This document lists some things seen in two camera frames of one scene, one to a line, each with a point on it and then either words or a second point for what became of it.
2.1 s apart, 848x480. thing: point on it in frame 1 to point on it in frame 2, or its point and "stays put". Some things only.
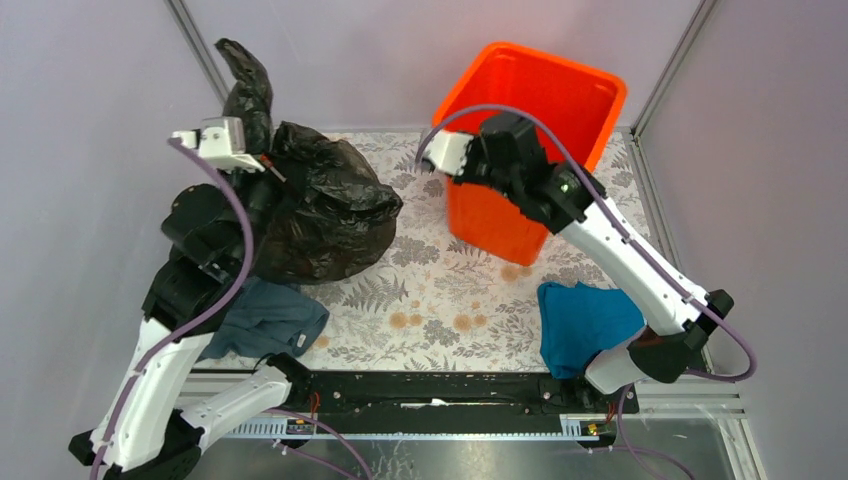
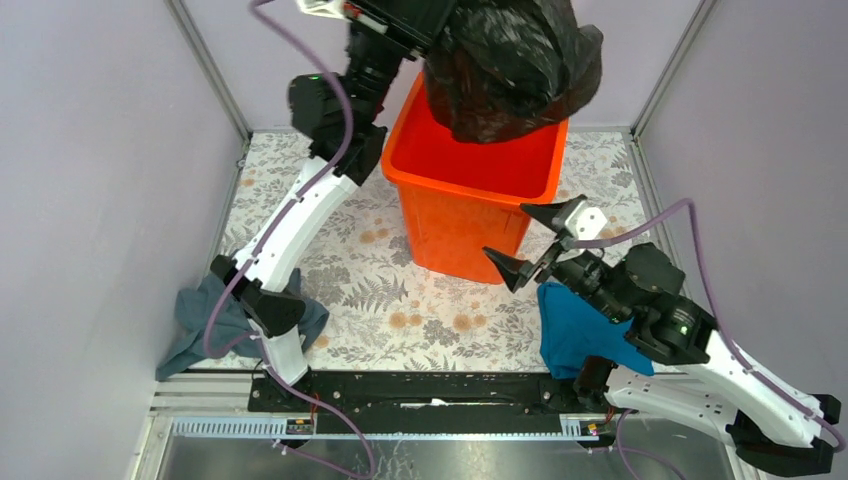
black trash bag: x=325 y=216 to x=499 y=70
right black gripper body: x=476 y=169 to x=584 y=273
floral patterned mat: x=429 y=303 stays put
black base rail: x=454 y=393 stays put
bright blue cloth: x=578 y=322 stays put
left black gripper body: x=263 y=192 to x=385 y=35
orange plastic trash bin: x=583 y=102 to x=462 y=198
